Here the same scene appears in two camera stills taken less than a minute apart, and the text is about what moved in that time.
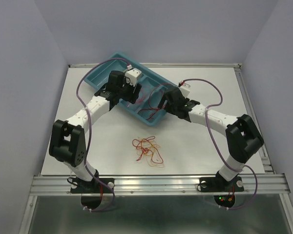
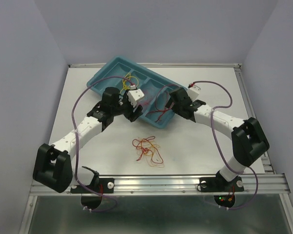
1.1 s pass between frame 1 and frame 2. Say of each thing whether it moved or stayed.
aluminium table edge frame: stayed
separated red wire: moved
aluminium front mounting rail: stayed
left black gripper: moved
